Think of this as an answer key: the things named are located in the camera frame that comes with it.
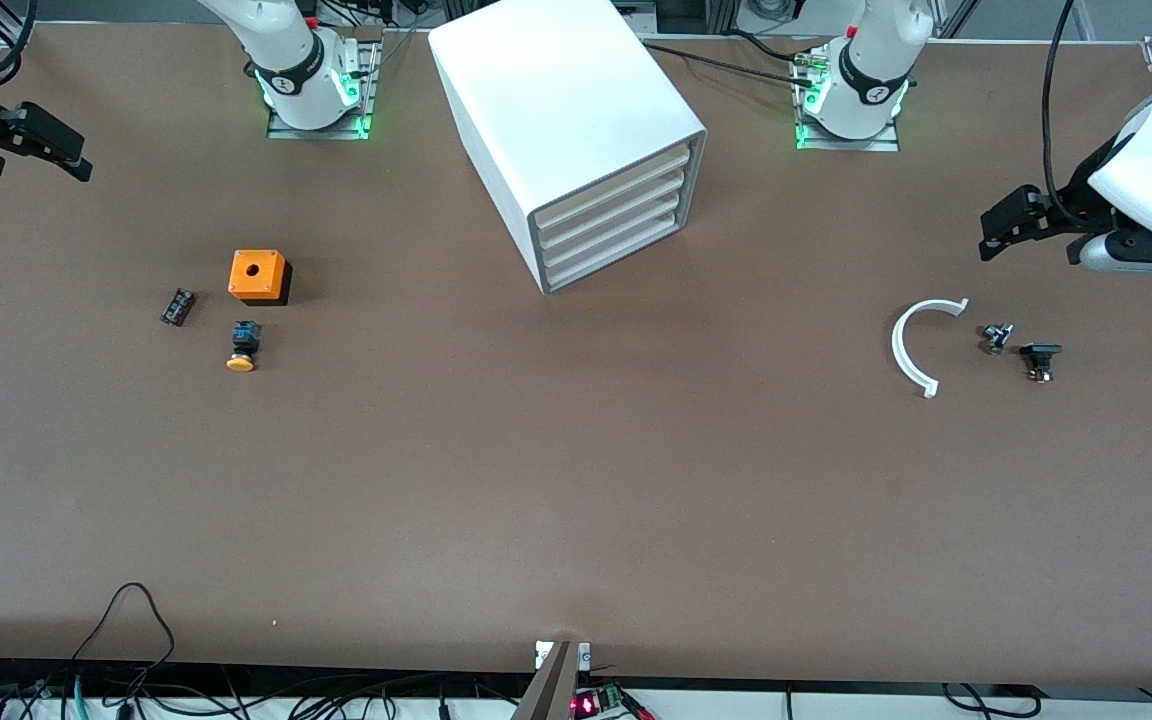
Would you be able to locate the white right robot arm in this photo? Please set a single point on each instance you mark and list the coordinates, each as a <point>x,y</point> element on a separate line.
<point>296,60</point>

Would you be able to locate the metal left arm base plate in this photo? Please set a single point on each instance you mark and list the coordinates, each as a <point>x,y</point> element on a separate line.
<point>806,140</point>

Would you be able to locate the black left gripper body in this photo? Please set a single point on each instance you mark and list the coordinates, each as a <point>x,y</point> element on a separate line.
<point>1082,198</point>

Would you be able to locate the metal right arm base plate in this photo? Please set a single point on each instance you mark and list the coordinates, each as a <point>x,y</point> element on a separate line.
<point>368,100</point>

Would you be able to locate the circuit board with red light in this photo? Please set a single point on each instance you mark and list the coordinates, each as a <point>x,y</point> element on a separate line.
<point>596,702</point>

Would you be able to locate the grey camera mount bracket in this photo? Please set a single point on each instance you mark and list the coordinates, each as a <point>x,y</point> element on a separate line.
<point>558,680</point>

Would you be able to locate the small black silver part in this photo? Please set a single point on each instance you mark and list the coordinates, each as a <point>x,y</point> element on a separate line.
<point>996,337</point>

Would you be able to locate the small black bracket part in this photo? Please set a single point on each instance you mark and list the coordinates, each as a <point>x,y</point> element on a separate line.
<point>1040,358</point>

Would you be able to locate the yellow push button blue body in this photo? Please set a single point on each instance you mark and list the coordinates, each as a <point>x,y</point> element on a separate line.
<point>243,350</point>

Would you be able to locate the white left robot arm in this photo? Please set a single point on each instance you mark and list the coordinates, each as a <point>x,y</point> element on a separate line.
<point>871,70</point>

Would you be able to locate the orange box with hole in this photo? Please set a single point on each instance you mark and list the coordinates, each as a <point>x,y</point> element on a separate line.
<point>258,275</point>

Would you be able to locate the white curved plastic arc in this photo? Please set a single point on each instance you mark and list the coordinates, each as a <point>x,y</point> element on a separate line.
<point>902,350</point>

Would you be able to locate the small black terminal block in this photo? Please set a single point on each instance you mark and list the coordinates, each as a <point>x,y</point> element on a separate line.
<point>177,306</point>

